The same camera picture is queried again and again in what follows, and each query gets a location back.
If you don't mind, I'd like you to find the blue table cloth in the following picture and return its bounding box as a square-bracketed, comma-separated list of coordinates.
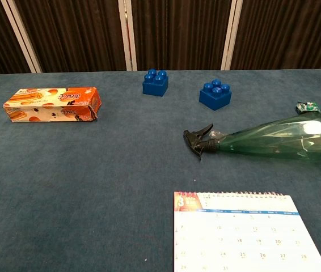
[0, 69, 321, 272]

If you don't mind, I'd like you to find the small green toy car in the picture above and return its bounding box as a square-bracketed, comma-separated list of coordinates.
[295, 101, 321, 114]

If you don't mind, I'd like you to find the green spray bottle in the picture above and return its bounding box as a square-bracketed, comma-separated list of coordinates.
[183, 113, 321, 164]

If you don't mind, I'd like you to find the orange snack box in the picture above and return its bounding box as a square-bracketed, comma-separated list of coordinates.
[2, 87, 102, 123]

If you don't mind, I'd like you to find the blue building block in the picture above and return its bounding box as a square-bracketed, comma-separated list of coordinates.
[142, 69, 169, 97]
[198, 79, 232, 112]

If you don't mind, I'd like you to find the white partition frame post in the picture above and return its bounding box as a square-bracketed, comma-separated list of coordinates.
[220, 0, 245, 71]
[0, 0, 43, 74]
[117, 0, 138, 71]

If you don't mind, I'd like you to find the white spiral desk calendar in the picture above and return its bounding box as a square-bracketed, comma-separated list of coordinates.
[173, 190, 321, 272]

